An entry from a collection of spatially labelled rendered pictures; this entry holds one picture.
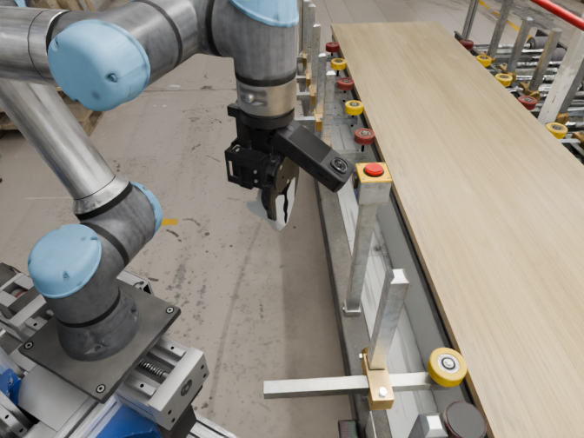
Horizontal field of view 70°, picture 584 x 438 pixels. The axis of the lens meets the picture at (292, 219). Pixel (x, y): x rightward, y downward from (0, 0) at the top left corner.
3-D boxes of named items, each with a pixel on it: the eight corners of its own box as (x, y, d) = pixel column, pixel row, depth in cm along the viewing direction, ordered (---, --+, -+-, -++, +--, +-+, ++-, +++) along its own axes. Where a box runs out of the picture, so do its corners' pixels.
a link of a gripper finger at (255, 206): (254, 221, 69) (250, 175, 63) (286, 232, 67) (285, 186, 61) (244, 232, 67) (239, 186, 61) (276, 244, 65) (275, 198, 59)
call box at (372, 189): (357, 208, 96) (361, 181, 91) (352, 189, 102) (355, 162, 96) (387, 207, 97) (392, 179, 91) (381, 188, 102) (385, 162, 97)
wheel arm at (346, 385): (263, 401, 97) (262, 393, 94) (263, 388, 100) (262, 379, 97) (448, 391, 99) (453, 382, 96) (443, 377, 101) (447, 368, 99)
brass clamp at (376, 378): (367, 410, 96) (369, 401, 92) (357, 356, 106) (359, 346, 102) (394, 409, 96) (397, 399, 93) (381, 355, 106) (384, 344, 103)
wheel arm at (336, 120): (262, 129, 190) (262, 120, 187) (262, 125, 192) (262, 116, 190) (356, 126, 192) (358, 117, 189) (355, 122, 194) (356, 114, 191)
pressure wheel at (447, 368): (446, 410, 96) (459, 386, 89) (414, 388, 100) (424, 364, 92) (460, 384, 101) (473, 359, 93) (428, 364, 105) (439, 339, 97)
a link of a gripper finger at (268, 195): (275, 205, 65) (275, 158, 59) (286, 209, 64) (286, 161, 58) (261, 223, 62) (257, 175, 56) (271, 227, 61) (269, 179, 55)
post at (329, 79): (320, 178, 184) (326, 72, 152) (319, 174, 187) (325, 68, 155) (328, 178, 185) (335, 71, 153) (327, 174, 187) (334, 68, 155)
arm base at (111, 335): (44, 341, 82) (23, 311, 76) (102, 287, 92) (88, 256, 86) (101, 374, 77) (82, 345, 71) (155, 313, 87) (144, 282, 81)
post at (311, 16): (306, 96, 238) (308, 4, 206) (305, 93, 241) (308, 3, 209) (312, 96, 238) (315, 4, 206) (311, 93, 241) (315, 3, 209)
